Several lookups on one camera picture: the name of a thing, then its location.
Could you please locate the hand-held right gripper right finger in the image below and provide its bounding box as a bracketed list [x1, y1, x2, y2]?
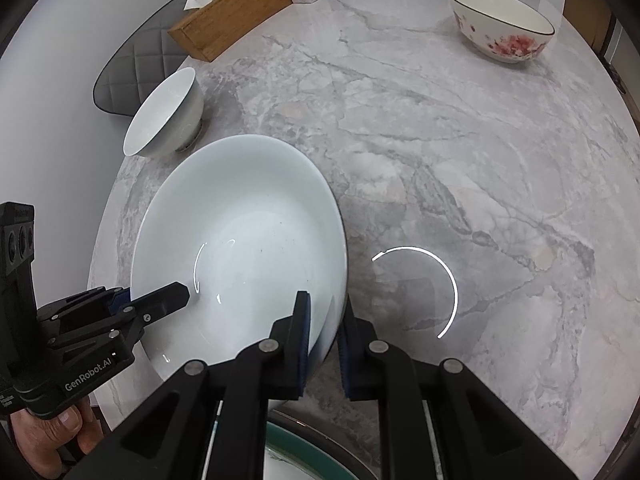
[336, 300, 581, 480]

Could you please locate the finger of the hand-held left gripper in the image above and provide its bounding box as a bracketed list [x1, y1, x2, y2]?
[111, 281, 191, 347]
[65, 286, 133, 312]

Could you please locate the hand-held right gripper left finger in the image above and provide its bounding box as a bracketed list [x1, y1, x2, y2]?
[65, 290, 313, 480]

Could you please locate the grey rimmed white plate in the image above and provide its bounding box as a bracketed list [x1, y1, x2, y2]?
[267, 407, 386, 480]

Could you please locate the large teal rimmed plate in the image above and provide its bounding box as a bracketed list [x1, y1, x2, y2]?
[212, 400, 358, 480]

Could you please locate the large white bowl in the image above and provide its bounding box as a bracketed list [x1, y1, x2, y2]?
[130, 135, 348, 386]

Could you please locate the person's left hand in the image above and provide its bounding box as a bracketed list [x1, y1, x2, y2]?
[10, 395, 108, 480]

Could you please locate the small white bowl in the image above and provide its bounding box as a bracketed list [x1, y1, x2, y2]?
[122, 67, 204, 158]

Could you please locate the grey quilted chair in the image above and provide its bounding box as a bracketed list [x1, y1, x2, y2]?
[92, 0, 196, 117]

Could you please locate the wooden tissue box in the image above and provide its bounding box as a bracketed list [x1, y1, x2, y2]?
[167, 0, 296, 63]

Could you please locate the floral cream bowl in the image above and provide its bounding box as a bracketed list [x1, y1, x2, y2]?
[446, 0, 557, 64]

